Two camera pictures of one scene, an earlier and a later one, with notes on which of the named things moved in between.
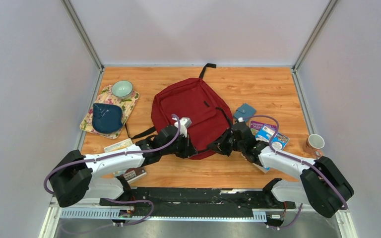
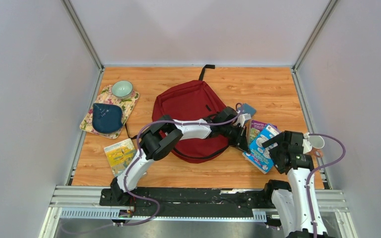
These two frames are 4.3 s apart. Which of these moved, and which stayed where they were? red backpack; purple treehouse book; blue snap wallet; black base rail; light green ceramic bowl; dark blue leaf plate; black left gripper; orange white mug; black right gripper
Moved: black left gripper; red backpack; black right gripper
Stayed: light green ceramic bowl; orange white mug; black base rail; purple treehouse book; blue snap wallet; dark blue leaf plate
